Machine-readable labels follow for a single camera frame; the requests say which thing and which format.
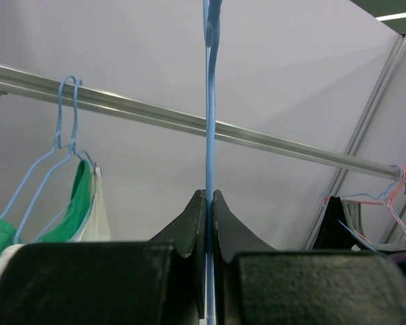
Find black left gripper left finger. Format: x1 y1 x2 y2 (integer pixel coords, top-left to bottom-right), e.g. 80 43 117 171
0 190 206 324

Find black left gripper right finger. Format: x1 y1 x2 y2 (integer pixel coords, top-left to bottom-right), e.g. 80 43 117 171
212 191 406 324

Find white tank top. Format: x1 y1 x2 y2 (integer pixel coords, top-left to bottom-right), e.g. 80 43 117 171
0 167 111 277

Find black tank top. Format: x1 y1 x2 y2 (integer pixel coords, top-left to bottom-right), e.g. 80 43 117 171
312 196 356 250

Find grey tank top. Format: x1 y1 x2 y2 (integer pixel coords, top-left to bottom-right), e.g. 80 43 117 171
341 198 406 255

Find green tank top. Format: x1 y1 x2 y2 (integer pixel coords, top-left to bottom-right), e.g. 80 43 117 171
0 160 92 256

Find pink wire hanger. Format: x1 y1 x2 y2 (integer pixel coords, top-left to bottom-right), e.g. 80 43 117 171
321 165 406 250

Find aluminium hanging rail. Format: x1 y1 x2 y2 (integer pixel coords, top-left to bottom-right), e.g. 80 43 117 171
0 64 400 179

